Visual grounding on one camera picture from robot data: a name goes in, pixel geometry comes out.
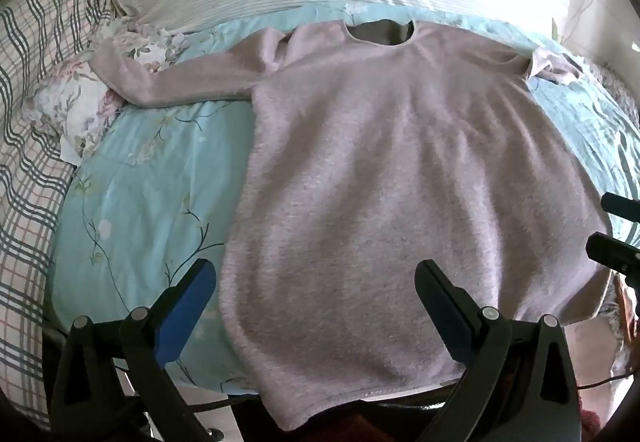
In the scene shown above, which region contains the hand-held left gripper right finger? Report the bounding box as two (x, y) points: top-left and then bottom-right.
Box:
(414, 259), (584, 442)

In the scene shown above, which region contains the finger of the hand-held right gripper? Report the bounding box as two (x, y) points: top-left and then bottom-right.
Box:
(601, 192), (640, 223)
(585, 232), (640, 273)

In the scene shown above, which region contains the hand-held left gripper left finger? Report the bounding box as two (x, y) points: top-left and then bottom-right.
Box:
(50, 258), (218, 442)

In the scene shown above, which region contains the pink fuzzy sweater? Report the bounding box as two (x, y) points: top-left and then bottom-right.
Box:
(92, 20), (614, 432)

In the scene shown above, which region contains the light blue floral bedsheet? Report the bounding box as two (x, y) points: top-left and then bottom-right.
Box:
(50, 2), (640, 395)

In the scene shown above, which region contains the plaid checked cloth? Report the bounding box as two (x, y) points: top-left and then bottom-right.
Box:
(0, 0), (127, 430)

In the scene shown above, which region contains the white floral cloth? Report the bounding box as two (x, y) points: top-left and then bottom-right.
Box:
(22, 16), (189, 165)

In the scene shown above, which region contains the white wall cable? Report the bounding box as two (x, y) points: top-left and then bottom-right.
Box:
(557, 0), (598, 42)

